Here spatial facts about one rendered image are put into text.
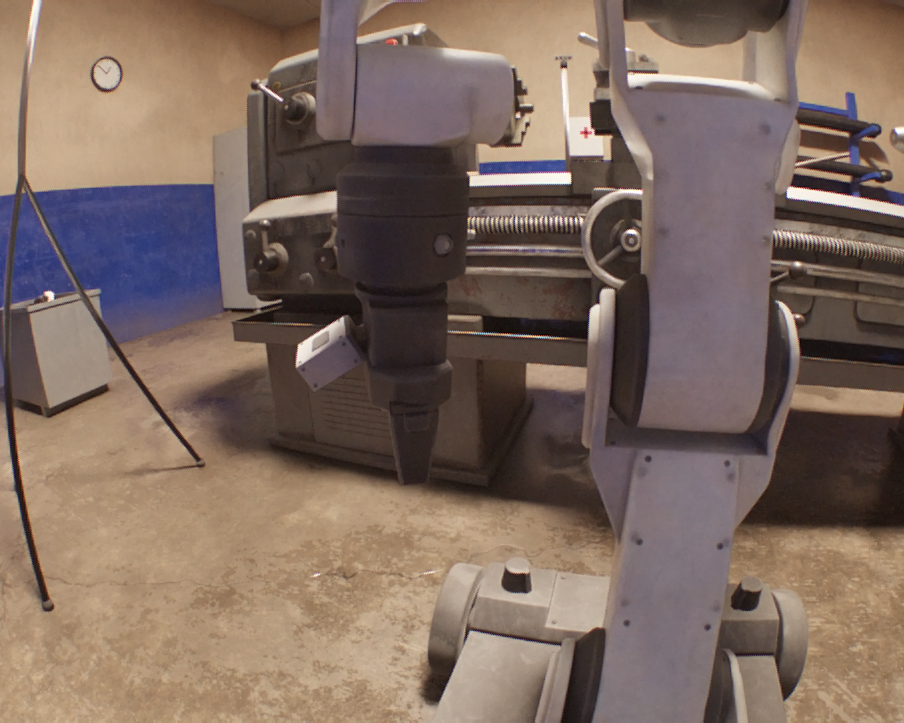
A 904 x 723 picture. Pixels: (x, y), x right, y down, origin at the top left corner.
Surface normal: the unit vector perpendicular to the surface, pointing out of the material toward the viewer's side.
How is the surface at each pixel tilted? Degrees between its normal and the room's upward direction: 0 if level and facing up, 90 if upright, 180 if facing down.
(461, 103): 98
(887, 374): 90
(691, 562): 56
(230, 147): 90
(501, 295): 90
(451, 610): 31
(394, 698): 0
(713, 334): 78
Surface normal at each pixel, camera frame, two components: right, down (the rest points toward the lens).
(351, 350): 0.25, 0.40
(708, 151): -0.31, 0.30
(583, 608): -0.03, -0.96
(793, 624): -0.15, -0.83
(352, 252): -0.62, 0.29
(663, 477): -0.27, -0.31
